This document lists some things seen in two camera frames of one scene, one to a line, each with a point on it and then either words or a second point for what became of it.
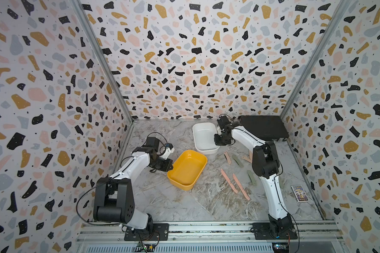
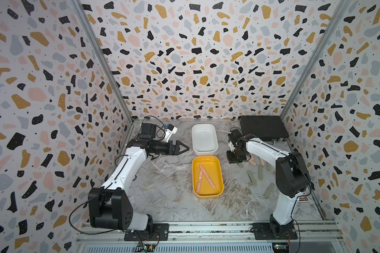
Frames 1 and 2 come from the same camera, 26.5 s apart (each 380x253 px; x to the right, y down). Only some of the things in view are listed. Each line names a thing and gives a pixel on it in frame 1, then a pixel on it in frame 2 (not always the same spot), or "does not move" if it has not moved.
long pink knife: [241, 187] -> [206, 174]
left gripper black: [168, 165] -> [176, 148]
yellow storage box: [187, 169] -> [212, 165]
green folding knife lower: [252, 177] does not move
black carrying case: [266, 127] does not move
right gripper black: [217, 143] -> [230, 161]
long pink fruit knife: [235, 190] -> [199, 181]
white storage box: [204, 137] does not move
